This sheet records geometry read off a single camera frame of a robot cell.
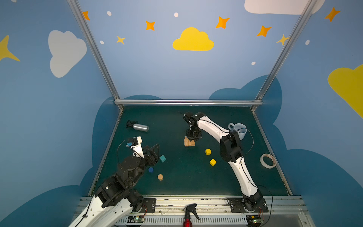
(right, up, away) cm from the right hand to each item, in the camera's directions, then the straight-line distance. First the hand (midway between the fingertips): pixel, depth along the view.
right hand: (191, 138), depth 98 cm
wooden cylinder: (-20, -21, -16) cm, 33 cm away
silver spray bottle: (-40, +9, +6) cm, 42 cm away
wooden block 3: (0, -3, 0) cm, 3 cm away
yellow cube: (+11, -8, -5) cm, 14 cm away
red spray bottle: (-4, -37, -30) cm, 48 cm away
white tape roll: (+52, -11, -5) cm, 53 cm away
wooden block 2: (-4, -2, -2) cm, 5 cm away
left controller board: (-33, -38, -26) cm, 57 cm away
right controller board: (+30, -39, -27) cm, 56 cm away
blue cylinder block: (-26, -18, -12) cm, 34 cm away
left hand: (-19, +1, -31) cm, 37 cm away
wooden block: (0, -3, 0) cm, 3 cm away
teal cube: (-19, -12, -8) cm, 24 cm away
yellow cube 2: (+13, -14, -10) cm, 21 cm away
